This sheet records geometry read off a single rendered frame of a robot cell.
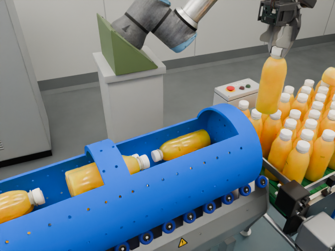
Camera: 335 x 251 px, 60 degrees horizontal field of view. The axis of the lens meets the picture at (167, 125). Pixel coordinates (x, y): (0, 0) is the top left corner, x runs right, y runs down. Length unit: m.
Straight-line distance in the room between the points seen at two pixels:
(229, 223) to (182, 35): 0.90
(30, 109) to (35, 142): 0.31
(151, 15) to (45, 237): 1.10
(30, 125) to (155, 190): 1.89
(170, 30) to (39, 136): 1.53
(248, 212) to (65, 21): 2.91
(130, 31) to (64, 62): 2.26
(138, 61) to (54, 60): 2.29
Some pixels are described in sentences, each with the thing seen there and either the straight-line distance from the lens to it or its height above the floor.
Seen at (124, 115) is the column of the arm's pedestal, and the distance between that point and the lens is 1.58.
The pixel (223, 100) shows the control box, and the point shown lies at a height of 1.07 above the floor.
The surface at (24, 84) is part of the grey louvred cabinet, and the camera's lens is 2.36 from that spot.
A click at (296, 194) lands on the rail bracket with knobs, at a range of 1.04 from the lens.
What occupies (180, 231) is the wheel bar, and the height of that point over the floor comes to 0.92.
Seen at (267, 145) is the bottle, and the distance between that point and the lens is 1.24.
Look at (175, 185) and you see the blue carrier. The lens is 0.76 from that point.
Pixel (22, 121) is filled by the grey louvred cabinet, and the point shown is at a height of 0.43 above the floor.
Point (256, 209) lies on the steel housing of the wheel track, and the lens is 1.14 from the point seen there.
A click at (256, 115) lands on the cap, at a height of 1.11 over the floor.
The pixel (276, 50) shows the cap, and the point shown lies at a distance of 0.93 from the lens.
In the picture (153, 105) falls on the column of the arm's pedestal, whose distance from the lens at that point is 1.60.
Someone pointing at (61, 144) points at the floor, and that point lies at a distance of 2.87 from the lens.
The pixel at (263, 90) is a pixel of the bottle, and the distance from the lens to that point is 0.97.
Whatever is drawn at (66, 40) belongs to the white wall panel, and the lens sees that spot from 3.58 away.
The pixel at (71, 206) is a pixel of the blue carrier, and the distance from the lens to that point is 0.71.
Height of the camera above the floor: 1.73
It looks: 36 degrees down
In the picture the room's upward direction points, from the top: straight up
